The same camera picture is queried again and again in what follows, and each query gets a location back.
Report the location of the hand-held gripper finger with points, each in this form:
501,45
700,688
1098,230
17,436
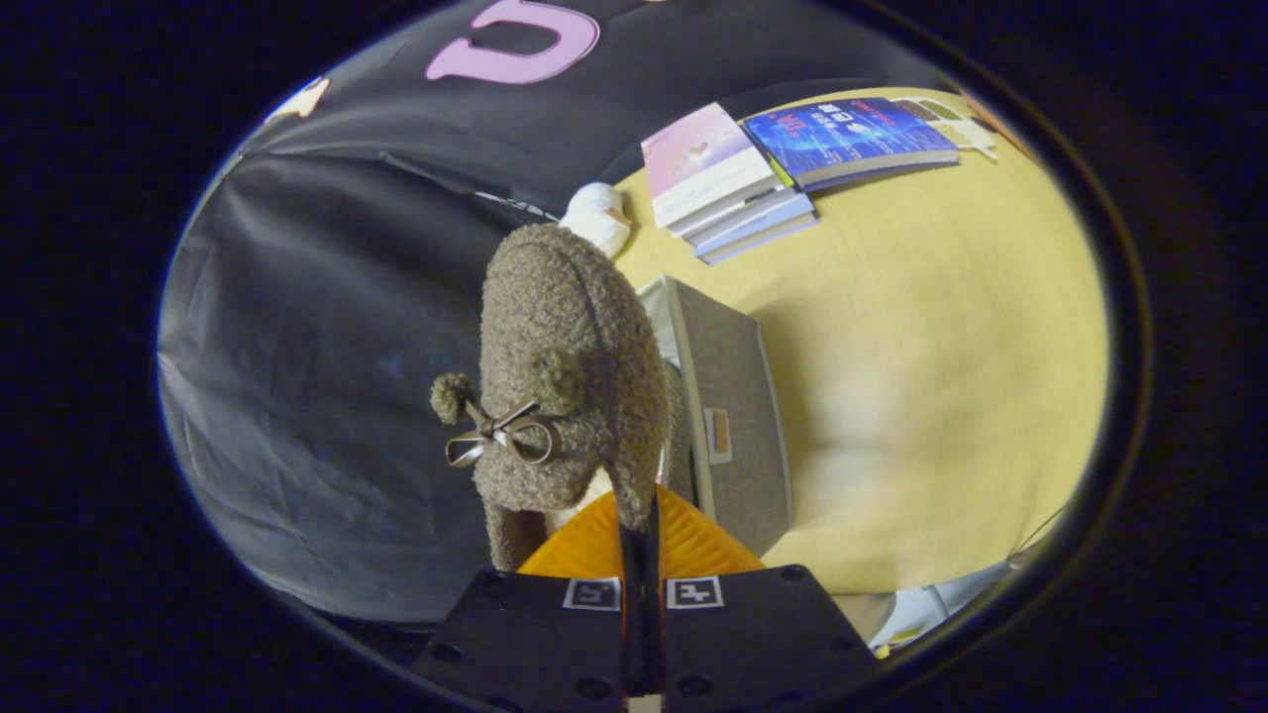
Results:
631,594
652,594

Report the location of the grey fabric storage box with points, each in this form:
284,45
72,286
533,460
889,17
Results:
733,396

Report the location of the brown fluffy slipper shoe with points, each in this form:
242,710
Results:
565,317

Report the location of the pale blue book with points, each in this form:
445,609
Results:
768,233

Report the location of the white plush toy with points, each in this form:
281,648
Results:
599,213

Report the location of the white book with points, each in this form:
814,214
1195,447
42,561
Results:
753,211

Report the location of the pink book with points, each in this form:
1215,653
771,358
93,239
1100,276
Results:
698,158

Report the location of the food picture card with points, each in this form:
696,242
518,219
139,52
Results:
956,124

